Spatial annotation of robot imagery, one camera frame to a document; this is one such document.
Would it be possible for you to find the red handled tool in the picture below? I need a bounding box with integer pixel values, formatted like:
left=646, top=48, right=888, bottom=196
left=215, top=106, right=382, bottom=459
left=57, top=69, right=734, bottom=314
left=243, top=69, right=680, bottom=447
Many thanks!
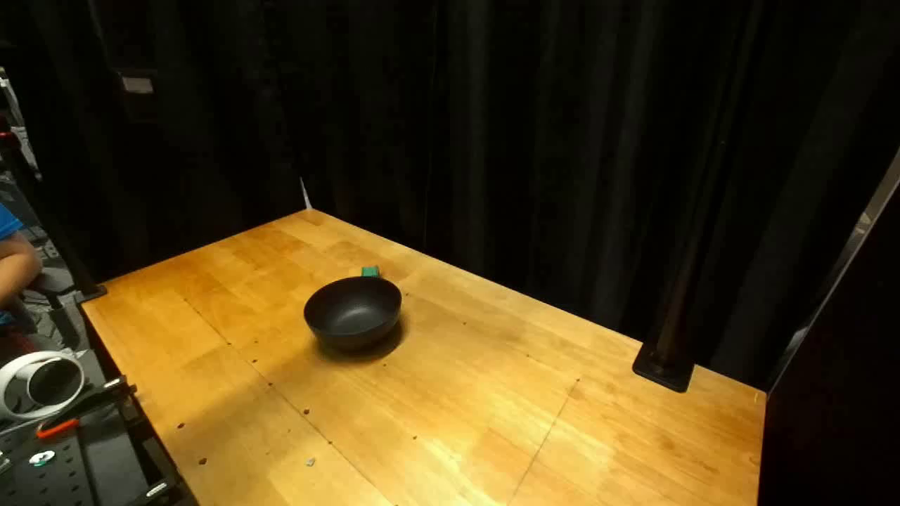
left=35, top=418, right=81, bottom=442

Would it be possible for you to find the black pole with base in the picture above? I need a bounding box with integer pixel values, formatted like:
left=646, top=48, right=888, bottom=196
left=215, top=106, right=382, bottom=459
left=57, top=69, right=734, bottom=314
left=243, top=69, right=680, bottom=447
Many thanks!
left=629, top=0, right=900, bottom=393

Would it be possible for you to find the black curtain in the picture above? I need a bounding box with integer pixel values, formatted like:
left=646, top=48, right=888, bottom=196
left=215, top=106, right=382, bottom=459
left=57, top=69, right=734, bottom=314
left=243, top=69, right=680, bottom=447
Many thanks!
left=16, top=0, right=900, bottom=388

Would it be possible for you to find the person's forearm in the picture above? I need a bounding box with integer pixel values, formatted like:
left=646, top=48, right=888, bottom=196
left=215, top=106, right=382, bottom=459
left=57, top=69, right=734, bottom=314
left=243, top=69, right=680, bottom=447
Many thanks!
left=0, top=232, right=42, bottom=305

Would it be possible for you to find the white VR headset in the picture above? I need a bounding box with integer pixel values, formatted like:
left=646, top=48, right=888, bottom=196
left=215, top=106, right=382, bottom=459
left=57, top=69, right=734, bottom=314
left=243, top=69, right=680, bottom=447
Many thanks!
left=0, top=350, right=88, bottom=422

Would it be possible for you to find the black perforated side table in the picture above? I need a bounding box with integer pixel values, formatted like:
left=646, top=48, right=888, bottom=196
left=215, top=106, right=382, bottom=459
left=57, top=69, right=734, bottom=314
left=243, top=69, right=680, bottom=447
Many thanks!
left=0, top=380, right=201, bottom=506

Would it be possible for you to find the black bowl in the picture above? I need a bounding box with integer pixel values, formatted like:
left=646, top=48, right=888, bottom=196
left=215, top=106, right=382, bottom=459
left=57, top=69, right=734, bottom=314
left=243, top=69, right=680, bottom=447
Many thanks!
left=303, top=274, right=402, bottom=350

